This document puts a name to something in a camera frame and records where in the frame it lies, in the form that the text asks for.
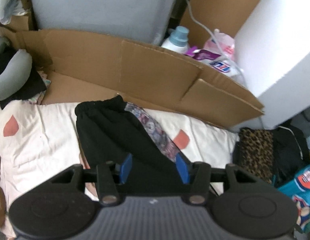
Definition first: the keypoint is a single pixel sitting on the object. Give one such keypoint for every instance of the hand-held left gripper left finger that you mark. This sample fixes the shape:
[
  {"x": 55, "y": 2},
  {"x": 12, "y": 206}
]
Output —
[{"x": 126, "y": 167}]

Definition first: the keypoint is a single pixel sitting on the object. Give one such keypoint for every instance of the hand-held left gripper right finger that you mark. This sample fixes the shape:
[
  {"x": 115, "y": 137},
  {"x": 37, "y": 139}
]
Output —
[{"x": 182, "y": 167}]

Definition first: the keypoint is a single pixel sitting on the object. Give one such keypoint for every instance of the black pants with printed lining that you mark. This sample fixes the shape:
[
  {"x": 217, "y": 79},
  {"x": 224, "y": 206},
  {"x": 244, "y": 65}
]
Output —
[{"x": 107, "y": 135}]

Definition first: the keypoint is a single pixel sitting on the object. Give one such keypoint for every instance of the leopard print cloth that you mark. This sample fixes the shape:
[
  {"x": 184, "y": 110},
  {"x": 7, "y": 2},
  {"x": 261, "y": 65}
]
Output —
[{"x": 256, "y": 152}]

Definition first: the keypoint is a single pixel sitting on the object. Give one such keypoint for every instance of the white bear-print blanket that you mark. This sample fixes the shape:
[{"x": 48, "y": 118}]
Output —
[{"x": 44, "y": 142}]

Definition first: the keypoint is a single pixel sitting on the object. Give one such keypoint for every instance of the flattened brown cardboard box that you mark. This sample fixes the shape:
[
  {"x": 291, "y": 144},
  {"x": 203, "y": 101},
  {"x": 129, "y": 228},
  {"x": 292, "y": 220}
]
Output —
[{"x": 145, "y": 75}]

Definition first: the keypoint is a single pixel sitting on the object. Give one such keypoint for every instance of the black clothing pile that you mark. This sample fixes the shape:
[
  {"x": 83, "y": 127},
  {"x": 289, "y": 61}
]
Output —
[{"x": 287, "y": 152}]

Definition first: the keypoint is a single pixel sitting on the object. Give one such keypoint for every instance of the purple and white packet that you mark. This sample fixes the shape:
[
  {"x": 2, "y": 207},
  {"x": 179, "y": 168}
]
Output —
[{"x": 215, "y": 60}]

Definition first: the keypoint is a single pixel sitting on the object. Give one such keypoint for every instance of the teal printed bag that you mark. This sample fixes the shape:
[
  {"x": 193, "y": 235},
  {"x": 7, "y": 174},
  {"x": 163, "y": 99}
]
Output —
[{"x": 301, "y": 192}]

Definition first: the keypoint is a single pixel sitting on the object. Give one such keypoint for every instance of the small black cloth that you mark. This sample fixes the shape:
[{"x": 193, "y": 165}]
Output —
[{"x": 32, "y": 85}]

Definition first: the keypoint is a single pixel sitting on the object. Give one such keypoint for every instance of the white detergent bottle blue cap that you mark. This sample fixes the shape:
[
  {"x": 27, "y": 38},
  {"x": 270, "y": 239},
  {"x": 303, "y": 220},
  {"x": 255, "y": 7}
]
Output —
[{"x": 176, "y": 41}]

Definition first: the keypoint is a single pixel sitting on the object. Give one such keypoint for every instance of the pink plastic packet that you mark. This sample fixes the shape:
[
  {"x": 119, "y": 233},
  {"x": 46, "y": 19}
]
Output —
[{"x": 220, "y": 42}]

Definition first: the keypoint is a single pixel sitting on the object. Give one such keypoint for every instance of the grey neck pillow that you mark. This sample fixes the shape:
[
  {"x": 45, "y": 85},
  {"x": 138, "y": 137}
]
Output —
[{"x": 17, "y": 70}]

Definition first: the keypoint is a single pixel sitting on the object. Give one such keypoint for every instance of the large white box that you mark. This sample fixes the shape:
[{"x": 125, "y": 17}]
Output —
[{"x": 275, "y": 42}]

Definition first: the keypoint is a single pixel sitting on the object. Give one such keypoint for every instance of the upright brown cardboard box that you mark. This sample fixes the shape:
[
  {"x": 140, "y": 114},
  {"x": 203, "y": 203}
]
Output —
[{"x": 215, "y": 2}]

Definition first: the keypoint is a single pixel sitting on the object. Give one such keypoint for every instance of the clear plastic bag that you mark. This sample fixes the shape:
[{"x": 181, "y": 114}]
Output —
[{"x": 9, "y": 7}]

